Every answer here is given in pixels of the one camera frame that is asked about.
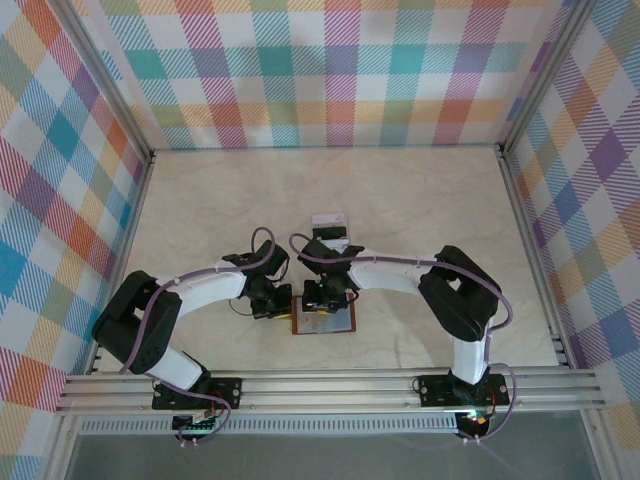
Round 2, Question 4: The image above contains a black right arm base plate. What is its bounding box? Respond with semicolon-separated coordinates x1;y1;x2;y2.
416;373;511;408

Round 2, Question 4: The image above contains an aluminium left side rail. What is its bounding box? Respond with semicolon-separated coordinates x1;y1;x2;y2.
83;149;157;377

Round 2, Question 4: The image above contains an aluminium right side rail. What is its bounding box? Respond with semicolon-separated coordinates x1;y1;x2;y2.
496;144;577;370

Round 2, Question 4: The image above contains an aluminium left frame post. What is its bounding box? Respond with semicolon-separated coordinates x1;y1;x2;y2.
58;0;155;167

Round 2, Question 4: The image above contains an aluminium frame post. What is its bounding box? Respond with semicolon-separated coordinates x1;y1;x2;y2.
58;0;155;167
498;0;597;157

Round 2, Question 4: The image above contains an aluminium right frame post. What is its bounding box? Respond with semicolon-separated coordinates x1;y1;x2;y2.
498;0;597;157

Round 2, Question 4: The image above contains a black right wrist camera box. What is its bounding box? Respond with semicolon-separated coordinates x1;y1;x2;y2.
301;237;342;275

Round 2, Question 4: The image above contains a long aluminium base rail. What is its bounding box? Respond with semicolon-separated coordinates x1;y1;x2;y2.
54;366;607;417

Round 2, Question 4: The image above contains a perforated grey cable tray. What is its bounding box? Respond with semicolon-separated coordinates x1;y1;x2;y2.
78;416;462;437

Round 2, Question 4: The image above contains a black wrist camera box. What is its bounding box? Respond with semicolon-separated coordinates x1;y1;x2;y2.
301;237;342;275
256;240;293;277

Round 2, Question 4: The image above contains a right circuit board with LED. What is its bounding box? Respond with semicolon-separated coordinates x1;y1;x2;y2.
458;406;495;429

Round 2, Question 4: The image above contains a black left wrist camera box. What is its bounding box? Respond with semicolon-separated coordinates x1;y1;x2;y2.
256;240;293;277

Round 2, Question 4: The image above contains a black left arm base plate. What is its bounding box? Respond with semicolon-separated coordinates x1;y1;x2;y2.
151;376;243;413

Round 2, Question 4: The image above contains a green left circuit board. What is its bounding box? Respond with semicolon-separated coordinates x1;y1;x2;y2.
171;411;220;434

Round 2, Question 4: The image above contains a clear acrylic card stand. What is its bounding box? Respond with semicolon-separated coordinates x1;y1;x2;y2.
309;211;354;254

